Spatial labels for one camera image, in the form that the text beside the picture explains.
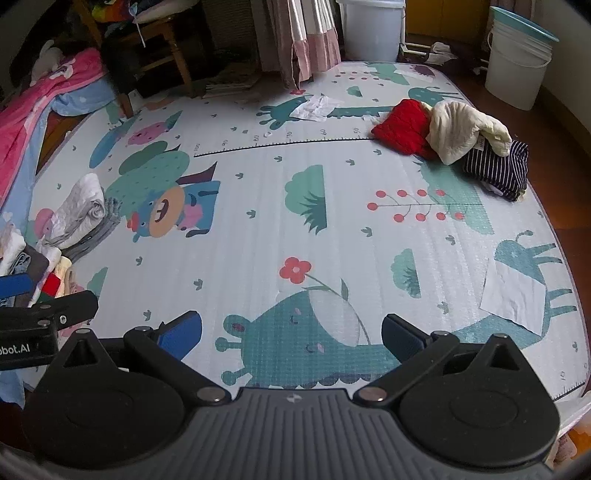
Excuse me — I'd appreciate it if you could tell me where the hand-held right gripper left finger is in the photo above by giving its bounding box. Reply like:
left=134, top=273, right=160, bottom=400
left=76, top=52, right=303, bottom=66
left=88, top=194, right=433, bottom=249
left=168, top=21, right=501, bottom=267
left=58, top=311, right=232, bottom=407

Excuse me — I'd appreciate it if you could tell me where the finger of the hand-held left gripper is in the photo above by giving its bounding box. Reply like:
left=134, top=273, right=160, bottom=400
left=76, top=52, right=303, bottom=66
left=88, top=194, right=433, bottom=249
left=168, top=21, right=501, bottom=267
left=0, top=291, right=99, bottom=331
left=0, top=275, right=34, bottom=298

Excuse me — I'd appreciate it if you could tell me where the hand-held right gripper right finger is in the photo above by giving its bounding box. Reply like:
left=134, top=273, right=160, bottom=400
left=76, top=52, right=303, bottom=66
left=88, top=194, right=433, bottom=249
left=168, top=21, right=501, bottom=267
left=353, top=313, right=529, bottom=409

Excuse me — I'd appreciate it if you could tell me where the cream padded garment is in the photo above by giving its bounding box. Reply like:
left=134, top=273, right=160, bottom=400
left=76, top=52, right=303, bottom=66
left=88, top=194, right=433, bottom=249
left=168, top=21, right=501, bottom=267
left=426, top=100, right=513, bottom=165

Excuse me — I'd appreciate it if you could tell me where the pile of mixed clothes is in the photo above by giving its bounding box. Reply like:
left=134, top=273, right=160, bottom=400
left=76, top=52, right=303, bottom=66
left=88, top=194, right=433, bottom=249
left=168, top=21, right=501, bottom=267
left=0, top=222, right=90, bottom=324

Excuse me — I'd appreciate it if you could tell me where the grey folded garment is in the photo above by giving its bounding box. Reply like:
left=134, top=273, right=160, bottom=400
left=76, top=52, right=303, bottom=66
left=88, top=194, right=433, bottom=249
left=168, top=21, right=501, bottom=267
left=62, top=198, right=124, bottom=263

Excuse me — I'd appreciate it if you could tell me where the white quilted folded garment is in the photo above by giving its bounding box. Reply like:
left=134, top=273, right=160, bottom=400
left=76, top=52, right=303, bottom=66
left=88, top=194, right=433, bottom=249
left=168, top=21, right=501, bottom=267
left=44, top=173, right=108, bottom=250

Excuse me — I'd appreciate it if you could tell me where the flat white paper sheet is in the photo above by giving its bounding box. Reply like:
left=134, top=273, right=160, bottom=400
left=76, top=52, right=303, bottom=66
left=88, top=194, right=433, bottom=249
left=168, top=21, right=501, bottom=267
left=480, top=263, right=555, bottom=335

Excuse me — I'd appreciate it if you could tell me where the cartoon printed play mat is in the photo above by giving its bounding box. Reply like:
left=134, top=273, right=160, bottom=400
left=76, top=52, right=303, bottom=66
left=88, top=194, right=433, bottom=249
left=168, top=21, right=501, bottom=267
left=9, top=60, right=591, bottom=416

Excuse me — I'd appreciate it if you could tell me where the pink blanket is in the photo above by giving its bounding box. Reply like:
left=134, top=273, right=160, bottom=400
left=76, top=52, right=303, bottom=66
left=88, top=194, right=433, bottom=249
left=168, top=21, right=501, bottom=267
left=0, top=48, right=109, bottom=206

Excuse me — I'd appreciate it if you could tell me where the dark striped garment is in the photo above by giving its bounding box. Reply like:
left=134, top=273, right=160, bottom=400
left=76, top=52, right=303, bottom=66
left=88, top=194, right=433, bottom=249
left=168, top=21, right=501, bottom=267
left=462, top=141, right=530, bottom=202

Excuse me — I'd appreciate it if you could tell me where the light blue blanket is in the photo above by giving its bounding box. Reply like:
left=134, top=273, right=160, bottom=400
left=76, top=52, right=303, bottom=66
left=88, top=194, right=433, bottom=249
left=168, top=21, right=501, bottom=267
left=0, top=78, right=117, bottom=222

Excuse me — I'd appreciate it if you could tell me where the red knit garment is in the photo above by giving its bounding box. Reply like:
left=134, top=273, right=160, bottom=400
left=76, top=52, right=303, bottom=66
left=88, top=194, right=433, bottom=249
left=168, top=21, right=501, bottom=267
left=372, top=98, right=437, bottom=160

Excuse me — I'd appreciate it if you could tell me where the white plush toy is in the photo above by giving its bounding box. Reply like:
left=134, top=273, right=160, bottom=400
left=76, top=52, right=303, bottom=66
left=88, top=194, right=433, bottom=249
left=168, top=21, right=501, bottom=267
left=28, top=41, right=66, bottom=85

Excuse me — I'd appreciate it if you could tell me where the stack of magazines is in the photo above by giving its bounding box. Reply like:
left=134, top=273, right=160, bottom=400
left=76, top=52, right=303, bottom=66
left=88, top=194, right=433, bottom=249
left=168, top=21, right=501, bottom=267
left=202, top=68, right=265, bottom=99

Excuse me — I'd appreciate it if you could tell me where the wooden chair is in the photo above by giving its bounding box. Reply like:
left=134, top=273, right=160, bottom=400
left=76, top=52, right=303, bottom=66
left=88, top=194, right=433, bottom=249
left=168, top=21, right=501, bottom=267
left=76, top=0, right=195, bottom=118

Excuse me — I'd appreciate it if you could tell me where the white rag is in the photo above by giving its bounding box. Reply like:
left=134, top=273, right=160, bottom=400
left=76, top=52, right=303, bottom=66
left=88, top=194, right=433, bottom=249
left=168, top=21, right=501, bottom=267
left=424, top=41, right=459, bottom=65

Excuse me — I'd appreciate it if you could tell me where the colourful plush toy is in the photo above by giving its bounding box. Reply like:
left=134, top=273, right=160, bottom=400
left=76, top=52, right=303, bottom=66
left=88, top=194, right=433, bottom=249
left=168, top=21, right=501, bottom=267
left=90, top=0, right=139, bottom=25

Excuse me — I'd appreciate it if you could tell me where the white bucket with teal rim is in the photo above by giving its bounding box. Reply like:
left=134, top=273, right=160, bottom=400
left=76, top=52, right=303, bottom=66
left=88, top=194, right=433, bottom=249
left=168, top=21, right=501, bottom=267
left=485, top=6, right=560, bottom=112

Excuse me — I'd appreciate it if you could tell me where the white plastic planter tub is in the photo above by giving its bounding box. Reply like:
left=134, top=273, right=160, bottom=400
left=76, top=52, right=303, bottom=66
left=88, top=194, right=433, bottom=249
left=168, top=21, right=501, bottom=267
left=336, top=0, right=407, bottom=63

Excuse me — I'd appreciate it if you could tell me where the pink striped curtain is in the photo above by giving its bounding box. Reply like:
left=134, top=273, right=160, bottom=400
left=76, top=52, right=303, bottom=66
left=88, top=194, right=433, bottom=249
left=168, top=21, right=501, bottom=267
left=265, top=0, right=343, bottom=85

